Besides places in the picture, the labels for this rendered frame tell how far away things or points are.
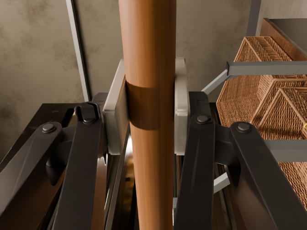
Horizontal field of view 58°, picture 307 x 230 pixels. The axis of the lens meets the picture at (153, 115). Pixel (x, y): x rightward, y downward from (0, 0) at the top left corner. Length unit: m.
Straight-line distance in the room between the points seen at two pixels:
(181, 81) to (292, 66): 1.03
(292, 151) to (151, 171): 0.57
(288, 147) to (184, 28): 3.32
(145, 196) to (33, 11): 4.11
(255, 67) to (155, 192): 0.96
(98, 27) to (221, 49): 1.73
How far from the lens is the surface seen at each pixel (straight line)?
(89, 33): 4.09
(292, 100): 1.16
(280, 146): 0.74
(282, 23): 1.90
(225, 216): 1.26
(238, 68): 1.12
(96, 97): 0.17
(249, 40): 1.71
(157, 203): 0.22
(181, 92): 0.15
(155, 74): 0.15
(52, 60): 4.40
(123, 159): 1.32
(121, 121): 0.15
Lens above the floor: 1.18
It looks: 3 degrees up
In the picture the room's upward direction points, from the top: 90 degrees counter-clockwise
